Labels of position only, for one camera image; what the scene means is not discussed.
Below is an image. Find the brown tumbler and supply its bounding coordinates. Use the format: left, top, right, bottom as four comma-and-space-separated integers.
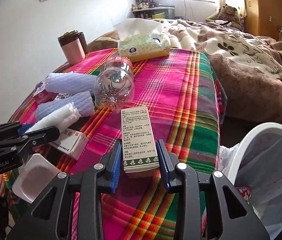
77, 32, 89, 55

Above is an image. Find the white trash bin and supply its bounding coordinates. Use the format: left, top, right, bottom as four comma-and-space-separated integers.
220, 122, 282, 240

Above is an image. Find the floral paper cup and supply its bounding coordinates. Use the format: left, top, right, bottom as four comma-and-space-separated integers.
36, 80, 47, 93

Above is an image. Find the wooden wardrobe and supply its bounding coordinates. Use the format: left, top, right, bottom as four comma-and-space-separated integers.
241, 0, 282, 40

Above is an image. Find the white red ointment box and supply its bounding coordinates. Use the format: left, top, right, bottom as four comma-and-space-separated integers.
47, 130, 90, 160

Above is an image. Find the strawberry milk carton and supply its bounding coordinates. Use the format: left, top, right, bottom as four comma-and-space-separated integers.
34, 91, 56, 104

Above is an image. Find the purple foam fruit net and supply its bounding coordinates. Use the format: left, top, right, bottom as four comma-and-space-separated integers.
36, 92, 96, 119
44, 72, 99, 96

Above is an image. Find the clear bin liner bag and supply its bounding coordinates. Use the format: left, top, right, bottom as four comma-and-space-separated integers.
218, 130, 282, 233

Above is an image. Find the pink tumbler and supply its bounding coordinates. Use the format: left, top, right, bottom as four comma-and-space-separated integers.
57, 30, 86, 65

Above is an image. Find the clear plastic bottle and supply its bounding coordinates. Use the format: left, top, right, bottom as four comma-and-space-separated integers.
94, 55, 134, 110

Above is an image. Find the bed with brown blanket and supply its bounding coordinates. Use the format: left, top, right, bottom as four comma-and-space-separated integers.
87, 17, 282, 130

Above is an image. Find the red printed wrapper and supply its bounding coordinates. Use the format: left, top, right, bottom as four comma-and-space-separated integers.
236, 185, 253, 203

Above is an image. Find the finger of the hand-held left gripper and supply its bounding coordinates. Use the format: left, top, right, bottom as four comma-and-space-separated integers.
0, 122, 35, 143
0, 126, 60, 156

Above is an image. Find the plaid cloth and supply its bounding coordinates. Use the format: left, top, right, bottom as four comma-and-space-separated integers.
4, 47, 225, 240

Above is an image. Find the yellow tissue box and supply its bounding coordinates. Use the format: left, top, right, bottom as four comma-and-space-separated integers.
113, 18, 171, 62

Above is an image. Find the white foam fruit net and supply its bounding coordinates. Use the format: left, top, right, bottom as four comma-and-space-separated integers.
24, 103, 81, 134

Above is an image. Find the cluttered shelf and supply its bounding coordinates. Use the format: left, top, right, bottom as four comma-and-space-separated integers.
131, 0, 175, 20

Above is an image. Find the beige box with leaf print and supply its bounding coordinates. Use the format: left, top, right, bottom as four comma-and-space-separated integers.
120, 106, 160, 178

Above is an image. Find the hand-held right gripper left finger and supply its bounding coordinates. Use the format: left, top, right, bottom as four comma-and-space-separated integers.
7, 139, 122, 240

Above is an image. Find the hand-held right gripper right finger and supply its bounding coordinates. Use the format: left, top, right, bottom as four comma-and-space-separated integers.
155, 139, 270, 240

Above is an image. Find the brown teddy bear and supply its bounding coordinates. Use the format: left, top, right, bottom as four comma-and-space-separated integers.
217, 5, 243, 25

